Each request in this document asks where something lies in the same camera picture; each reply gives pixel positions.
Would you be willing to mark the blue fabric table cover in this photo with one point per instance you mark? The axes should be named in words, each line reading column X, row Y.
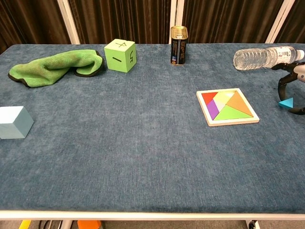
column 143, row 155

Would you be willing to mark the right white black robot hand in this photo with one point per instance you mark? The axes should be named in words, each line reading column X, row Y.
column 299, row 72

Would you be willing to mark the yellow floor tape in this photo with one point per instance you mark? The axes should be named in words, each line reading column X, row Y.
column 25, row 224

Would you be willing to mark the red tangram triangle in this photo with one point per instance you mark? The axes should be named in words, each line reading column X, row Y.
column 207, row 96

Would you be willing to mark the wooden tangram puzzle tray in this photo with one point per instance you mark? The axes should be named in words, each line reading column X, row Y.
column 232, row 122

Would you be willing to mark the green tangram triangle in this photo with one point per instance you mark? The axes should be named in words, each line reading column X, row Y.
column 230, row 114

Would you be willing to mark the orange object under table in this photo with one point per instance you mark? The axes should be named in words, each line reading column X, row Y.
column 89, row 224

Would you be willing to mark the orange tangram triangle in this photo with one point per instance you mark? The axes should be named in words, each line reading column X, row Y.
column 239, row 103

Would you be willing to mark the light blue foam cube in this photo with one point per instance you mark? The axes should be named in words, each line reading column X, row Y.
column 12, row 124

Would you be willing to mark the blue triangle puzzle piece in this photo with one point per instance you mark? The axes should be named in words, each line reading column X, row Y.
column 286, row 103

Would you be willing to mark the yellow tangram piece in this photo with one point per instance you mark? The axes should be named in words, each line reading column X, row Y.
column 224, row 96

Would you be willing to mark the dark brown pleated curtain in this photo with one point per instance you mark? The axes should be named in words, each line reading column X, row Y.
column 119, row 21
column 295, row 23
column 28, row 21
column 226, row 21

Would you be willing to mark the purple tangram parallelogram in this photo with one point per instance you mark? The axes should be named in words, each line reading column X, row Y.
column 212, row 109

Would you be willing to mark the green microfiber cloth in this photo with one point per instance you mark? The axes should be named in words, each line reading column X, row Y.
column 52, row 69

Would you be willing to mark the black can with gold lid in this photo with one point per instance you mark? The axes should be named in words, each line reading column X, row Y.
column 178, row 47

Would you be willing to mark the green foam number cube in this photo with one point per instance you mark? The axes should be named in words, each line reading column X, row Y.
column 116, row 57

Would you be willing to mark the clear plastic water bottle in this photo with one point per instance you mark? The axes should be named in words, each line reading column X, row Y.
column 257, row 58

